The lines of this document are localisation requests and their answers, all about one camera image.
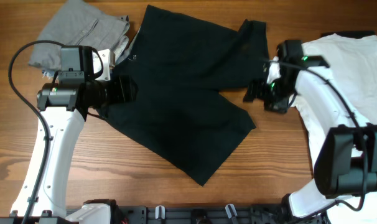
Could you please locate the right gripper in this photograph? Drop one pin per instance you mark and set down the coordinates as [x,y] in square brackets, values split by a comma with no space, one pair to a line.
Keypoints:
[257,88]

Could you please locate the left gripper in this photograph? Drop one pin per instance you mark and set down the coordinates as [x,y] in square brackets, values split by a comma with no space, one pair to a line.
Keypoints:
[124,90]

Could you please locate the black shorts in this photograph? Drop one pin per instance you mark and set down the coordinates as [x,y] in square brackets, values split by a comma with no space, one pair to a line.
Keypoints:
[180,65]

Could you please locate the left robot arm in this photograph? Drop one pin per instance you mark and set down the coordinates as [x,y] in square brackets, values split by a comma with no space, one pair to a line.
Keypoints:
[83,82]

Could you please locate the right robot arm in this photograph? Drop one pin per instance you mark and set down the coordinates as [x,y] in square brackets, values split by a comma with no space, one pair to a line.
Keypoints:
[345,170]

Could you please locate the folded grey shorts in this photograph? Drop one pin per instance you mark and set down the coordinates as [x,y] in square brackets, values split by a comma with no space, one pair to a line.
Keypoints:
[78,23]

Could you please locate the white t-shirt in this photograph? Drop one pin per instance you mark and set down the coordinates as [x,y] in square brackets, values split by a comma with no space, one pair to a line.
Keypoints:
[354,69]

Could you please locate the black garment under t-shirt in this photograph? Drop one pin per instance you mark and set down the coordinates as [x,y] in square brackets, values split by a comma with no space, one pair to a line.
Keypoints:
[354,34]

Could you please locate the right white rail clip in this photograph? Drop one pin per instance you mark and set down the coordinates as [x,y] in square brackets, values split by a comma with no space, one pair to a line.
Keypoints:
[231,213]

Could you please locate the white rail clip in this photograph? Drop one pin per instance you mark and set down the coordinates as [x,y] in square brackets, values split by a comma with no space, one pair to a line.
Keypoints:
[160,212]
[231,213]

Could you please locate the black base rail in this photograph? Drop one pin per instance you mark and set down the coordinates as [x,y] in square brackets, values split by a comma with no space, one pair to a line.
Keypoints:
[192,215]

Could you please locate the left white rail clip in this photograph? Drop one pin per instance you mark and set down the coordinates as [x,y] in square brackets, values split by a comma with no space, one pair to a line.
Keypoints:
[160,212]

